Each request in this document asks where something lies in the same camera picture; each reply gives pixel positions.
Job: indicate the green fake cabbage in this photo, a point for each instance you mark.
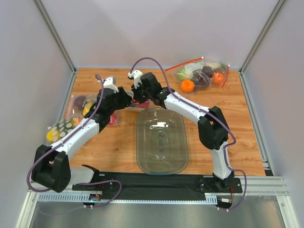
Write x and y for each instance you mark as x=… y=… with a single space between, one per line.
x=183 y=75

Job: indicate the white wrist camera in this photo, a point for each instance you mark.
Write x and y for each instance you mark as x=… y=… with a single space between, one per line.
x=109 y=85
x=136 y=77

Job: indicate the clear bag with mushroom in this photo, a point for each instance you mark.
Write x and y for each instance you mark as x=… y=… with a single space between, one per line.
x=113 y=120

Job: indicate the red fake apple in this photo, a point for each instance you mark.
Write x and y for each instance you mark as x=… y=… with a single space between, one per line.
x=144 y=105

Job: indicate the orange fake tangerine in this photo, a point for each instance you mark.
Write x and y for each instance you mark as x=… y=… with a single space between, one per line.
x=187 y=86

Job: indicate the red spotted fake mushroom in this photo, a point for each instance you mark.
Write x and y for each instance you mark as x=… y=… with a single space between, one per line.
x=113 y=119

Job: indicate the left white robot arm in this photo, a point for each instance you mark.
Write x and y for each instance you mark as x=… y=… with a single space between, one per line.
x=51 y=168

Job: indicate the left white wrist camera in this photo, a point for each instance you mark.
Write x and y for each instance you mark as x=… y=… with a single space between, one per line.
x=109 y=85

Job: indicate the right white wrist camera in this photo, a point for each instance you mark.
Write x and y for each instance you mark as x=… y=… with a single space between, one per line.
x=136 y=77

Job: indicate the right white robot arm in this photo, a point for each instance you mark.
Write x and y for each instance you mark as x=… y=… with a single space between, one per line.
x=212 y=126

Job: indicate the fake purple grapes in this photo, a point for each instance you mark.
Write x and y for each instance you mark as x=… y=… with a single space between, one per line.
x=202 y=78

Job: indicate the black base strip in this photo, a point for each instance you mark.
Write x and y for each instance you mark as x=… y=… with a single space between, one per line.
x=141 y=186

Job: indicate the clear plastic tub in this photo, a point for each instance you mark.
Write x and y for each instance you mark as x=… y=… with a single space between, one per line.
x=161 y=142

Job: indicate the blue zip top bag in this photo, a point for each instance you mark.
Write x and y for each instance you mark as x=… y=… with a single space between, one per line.
x=135 y=102

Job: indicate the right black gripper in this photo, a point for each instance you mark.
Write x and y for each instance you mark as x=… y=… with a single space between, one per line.
x=138 y=93

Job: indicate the red zip bag back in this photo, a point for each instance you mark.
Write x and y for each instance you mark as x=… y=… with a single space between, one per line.
x=195 y=64

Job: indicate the clear bag far left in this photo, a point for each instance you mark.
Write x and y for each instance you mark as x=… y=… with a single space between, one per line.
x=78 y=107

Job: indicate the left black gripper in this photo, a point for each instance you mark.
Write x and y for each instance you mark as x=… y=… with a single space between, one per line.
x=122 y=99

